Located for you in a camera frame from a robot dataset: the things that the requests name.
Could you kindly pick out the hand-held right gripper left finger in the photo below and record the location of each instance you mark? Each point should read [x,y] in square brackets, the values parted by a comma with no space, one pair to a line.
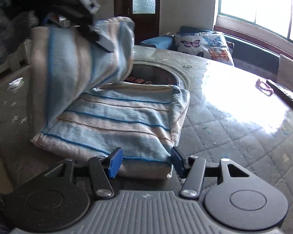
[114,162]

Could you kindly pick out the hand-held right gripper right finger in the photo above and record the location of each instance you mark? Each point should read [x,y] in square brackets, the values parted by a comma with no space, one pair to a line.
[178,162]

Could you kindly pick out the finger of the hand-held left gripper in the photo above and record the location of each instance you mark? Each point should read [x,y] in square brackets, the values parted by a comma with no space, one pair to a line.
[102,41]

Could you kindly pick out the blue striped fleece garment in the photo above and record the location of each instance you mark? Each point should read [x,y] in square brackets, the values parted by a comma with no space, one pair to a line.
[112,117]

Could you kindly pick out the person's left forearm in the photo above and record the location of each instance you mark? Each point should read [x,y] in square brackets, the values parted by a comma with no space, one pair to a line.
[5,29]

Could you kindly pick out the dark wooden glass door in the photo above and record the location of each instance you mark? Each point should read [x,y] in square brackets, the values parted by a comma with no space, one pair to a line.
[123,24]

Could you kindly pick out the blue sofa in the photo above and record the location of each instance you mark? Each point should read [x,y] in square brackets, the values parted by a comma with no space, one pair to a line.
[158,42]

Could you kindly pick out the round inset cooker plate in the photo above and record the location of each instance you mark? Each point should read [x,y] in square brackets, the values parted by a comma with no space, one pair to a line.
[156,75]

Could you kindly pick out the white crumpled wrapper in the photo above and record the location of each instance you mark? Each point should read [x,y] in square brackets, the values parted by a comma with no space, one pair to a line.
[15,84]

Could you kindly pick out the butterfly print pillow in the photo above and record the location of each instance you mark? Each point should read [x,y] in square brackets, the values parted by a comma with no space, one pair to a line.
[202,45]

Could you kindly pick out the pink hair scrunchie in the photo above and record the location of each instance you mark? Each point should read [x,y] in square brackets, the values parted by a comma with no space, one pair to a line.
[258,85]

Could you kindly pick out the black remote control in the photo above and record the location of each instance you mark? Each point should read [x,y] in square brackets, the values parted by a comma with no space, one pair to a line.
[283,93]

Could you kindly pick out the grey pillow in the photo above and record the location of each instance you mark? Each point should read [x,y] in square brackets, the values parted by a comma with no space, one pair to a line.
[290,70]

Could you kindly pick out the window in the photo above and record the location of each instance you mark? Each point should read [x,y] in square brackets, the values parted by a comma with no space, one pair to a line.
[246,0]

